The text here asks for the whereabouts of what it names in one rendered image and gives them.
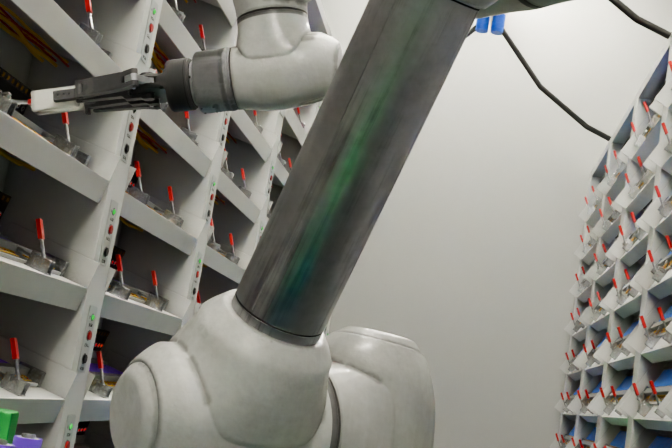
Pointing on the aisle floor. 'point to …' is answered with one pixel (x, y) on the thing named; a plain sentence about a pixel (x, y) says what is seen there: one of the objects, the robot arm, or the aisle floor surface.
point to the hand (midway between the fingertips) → (57, 100)
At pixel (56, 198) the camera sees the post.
